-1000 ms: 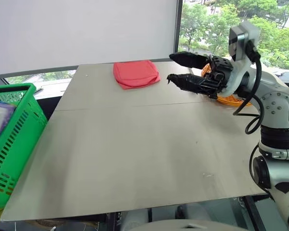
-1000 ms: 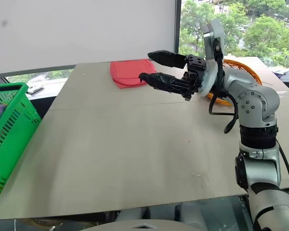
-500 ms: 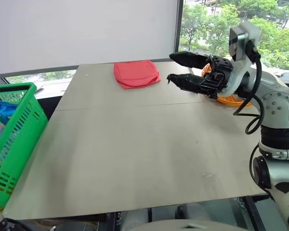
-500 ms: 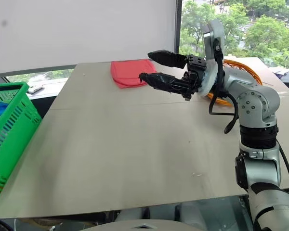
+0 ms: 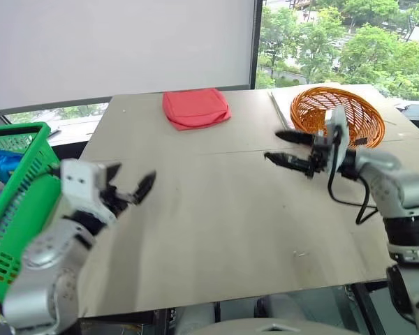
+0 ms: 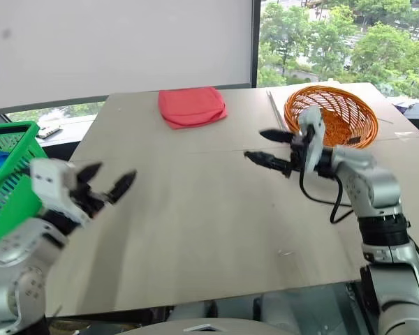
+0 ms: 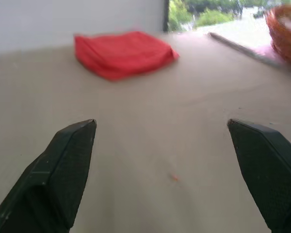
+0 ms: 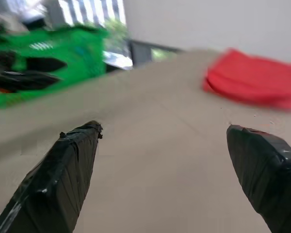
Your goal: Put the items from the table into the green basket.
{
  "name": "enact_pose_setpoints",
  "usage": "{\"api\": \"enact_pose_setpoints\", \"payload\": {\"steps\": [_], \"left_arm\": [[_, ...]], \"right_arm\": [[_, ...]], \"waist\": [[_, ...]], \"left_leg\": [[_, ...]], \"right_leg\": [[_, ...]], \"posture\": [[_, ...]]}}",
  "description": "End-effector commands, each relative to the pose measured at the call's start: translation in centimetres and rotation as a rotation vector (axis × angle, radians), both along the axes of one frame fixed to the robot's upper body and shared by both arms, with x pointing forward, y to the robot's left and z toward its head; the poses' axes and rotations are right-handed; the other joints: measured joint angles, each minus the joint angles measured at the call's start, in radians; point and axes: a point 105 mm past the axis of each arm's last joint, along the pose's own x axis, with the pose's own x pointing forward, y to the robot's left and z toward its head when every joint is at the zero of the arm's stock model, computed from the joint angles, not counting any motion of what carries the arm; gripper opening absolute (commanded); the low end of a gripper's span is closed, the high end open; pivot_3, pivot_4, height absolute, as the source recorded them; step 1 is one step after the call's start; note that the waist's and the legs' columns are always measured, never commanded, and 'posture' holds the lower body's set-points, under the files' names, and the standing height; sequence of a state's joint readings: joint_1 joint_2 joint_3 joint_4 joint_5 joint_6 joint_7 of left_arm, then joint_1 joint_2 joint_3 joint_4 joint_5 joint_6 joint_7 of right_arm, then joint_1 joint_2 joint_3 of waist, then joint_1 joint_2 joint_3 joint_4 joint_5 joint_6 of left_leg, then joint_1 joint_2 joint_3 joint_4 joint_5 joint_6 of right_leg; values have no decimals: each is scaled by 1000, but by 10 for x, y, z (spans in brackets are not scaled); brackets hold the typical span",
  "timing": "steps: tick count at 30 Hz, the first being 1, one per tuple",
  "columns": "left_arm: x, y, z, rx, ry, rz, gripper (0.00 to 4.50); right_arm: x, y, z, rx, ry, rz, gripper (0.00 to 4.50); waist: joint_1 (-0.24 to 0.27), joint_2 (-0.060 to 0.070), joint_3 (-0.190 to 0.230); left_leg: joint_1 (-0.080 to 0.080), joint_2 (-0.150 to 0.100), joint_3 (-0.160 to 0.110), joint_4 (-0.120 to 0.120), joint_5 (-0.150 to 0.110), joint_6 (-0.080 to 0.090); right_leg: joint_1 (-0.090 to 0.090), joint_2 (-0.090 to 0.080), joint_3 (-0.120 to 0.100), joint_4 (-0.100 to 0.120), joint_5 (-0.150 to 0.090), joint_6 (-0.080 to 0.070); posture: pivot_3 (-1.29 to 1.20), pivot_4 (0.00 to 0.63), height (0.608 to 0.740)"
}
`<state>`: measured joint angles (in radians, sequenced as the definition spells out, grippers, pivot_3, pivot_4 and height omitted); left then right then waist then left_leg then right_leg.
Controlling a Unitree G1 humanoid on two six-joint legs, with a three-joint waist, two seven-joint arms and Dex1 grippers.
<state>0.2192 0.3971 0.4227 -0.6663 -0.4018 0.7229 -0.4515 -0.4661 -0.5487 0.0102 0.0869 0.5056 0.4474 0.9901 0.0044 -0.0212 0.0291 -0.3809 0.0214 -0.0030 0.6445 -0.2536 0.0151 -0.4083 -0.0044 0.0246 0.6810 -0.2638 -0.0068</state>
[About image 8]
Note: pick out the green plastic basket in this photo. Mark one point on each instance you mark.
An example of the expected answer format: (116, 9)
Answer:
(70, 58)

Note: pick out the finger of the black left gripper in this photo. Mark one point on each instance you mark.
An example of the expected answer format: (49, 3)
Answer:
(44, 64)
(24, 81)

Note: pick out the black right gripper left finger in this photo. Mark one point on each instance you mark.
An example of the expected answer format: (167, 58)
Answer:
(53, 184)

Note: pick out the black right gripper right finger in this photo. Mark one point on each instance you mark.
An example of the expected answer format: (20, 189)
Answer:
(269, 174)

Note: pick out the red folded cloth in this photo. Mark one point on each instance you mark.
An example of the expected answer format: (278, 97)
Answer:
(254, 80)

